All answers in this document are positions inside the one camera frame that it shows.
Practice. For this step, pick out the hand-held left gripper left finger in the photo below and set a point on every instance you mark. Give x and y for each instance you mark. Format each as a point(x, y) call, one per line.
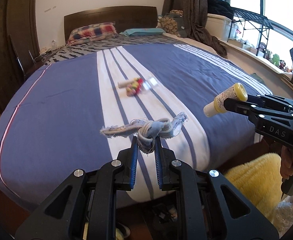
point(134, 160)

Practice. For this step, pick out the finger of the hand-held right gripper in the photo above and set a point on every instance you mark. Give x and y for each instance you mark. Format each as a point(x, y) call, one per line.
point(274, 100)
point(236, 105)

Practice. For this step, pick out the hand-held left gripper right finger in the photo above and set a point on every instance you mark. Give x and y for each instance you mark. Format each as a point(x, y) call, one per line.
point(158, 160)

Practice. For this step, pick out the yellow plastic bottle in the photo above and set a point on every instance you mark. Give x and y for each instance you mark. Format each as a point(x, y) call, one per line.
point(226, 100)

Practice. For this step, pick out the green cloth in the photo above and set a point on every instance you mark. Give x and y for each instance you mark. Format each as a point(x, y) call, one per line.
point(257, 76)

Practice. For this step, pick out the green frog toy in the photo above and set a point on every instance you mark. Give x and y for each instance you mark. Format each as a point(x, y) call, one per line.
point(276, 58)

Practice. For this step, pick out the yellow fluffy rug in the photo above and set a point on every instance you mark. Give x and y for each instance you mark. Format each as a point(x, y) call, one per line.
point(256, 180)

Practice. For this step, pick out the white shoe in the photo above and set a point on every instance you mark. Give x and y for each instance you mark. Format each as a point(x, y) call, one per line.
point(122, 232)

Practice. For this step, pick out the small white tube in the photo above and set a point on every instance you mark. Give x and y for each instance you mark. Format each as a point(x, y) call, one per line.
point(122, 84)

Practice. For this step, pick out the white storage box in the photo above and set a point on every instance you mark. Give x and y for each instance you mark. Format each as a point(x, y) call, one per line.
point(219, 26)

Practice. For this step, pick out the white fluffy rug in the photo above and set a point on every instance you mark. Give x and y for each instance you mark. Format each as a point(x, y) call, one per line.
point(284, 215)

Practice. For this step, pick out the black jacket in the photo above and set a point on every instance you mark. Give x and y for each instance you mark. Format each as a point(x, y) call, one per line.
point(219, 6)

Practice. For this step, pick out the brown curtain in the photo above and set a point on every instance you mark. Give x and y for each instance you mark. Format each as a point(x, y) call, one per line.
point(196, 12)

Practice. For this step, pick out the blue striped bed blanket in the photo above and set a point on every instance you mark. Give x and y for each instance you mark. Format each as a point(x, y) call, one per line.
point(49, 105)

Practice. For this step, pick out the patterned fabric bag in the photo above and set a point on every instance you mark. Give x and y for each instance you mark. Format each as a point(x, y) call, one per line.
point(170, 21)

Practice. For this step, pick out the teal pillow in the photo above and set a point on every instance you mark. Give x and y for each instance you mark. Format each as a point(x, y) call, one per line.
point(144, 31)

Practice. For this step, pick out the black and white zebra sheet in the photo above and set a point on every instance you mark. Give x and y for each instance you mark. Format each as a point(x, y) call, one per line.
point(86, 47)

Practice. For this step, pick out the plaid pillow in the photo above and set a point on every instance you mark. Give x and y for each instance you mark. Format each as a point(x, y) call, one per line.
point(94, 31)

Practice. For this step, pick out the dark wooden nightstand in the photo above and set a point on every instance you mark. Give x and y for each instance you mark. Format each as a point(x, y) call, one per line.
point(47, 53)

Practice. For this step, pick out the dark wooden headboard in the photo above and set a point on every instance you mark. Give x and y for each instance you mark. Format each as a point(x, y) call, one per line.
point(111, 15)

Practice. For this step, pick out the dark wooden wardrobe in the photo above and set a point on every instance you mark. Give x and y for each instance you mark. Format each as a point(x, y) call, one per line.
point(11, 30)

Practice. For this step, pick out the metal frame chair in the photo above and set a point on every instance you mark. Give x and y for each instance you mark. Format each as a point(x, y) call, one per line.
point(19, 57)

